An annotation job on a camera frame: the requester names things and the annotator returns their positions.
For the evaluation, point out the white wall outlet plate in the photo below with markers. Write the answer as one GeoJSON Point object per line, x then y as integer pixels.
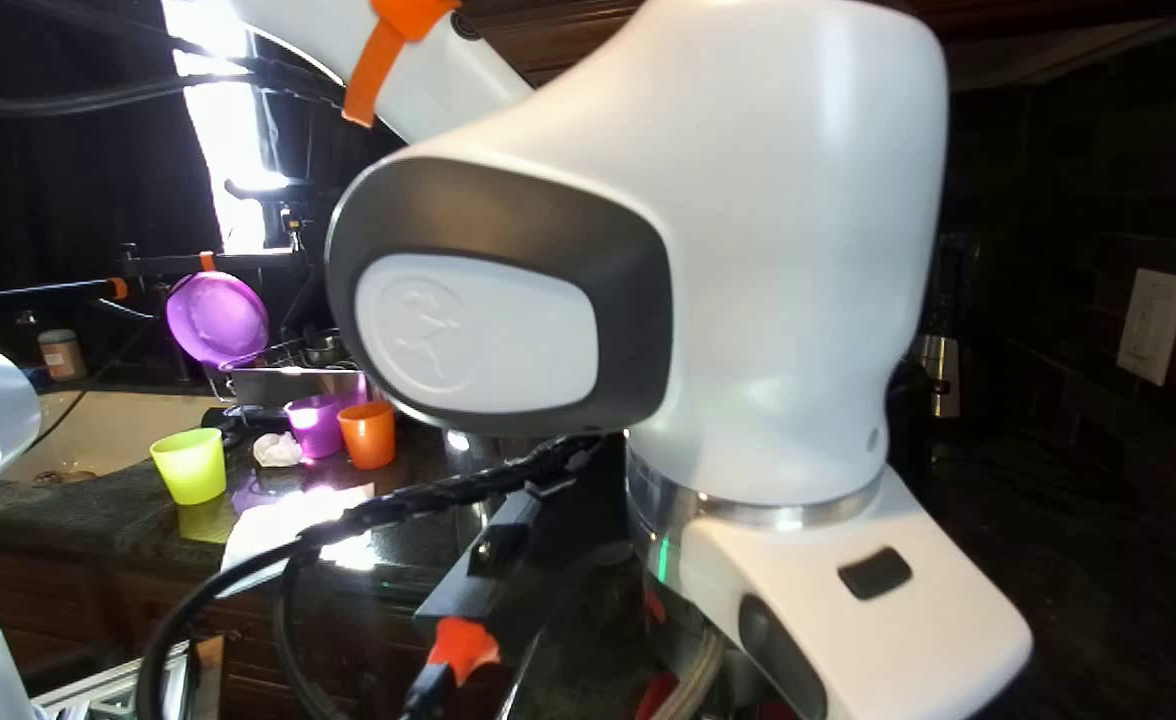
{"type": "Point", "coordinates": [1149, 325]}

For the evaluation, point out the yellow green plastic cup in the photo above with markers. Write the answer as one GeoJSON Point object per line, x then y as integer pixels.
{"type": "Point", "coordinates": [190, 467]}

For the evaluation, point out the orange plastic cup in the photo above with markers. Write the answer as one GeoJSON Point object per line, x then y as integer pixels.
{"type": "Point", "coordinates": [370, 433]}

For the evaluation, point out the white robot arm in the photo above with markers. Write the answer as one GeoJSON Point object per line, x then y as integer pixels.
{"type": "Point", "coordinates": [710, 238]}

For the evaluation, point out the purple plastic plate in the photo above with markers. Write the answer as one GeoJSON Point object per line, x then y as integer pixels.
{"type": "Point", "coordinates": [219, 322]}

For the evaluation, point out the purple plastic cup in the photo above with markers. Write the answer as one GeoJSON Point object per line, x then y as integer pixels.
{"type": "Point", "coordinates": [315, 424]}

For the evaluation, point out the black silver coffee maker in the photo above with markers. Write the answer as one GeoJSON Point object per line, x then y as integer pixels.
{"type": "Point", "coordinates": [940, 335]}

